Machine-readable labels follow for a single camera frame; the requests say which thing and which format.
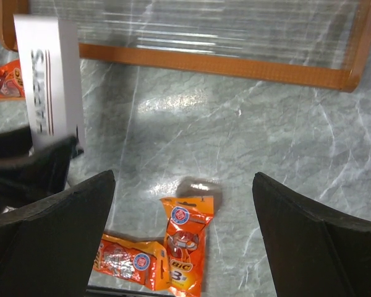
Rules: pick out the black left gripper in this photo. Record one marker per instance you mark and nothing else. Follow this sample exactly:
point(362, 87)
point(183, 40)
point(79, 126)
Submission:
point(32, 177)

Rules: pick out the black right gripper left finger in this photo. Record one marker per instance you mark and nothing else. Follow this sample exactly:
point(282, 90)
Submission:
point(47, 248)

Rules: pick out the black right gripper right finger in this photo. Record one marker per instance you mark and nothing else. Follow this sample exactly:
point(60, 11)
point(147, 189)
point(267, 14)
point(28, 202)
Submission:
point(312, 249)

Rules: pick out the orange BIC razor pack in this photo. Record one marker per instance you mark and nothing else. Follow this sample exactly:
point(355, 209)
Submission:
point(11, 83)
point(185, 240)
point(145, 263)

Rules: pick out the white Harry's razor box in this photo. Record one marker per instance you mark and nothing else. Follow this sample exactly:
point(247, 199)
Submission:
point(50, 65)

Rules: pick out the orange wooden shelf rack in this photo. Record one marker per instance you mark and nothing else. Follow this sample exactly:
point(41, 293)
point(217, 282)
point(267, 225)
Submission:
point(322, 44)

